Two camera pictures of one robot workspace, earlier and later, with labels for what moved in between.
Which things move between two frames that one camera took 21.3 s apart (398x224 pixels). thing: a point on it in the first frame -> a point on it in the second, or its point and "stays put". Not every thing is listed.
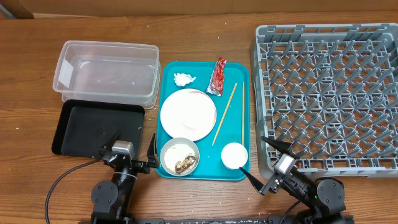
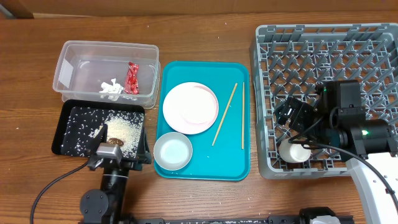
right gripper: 279,144 -> 300,109
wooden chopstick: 225,114 stays put
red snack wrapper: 216,84 -> 132,81
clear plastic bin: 107,71 stays put
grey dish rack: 329,93 stays put
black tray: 85,128 stays put
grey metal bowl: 184,141 -> 173,150
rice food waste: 180,157 -> 124,128
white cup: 234,155 -> 293,152
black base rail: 303,219 stays put
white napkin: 181,79 -> 115,88
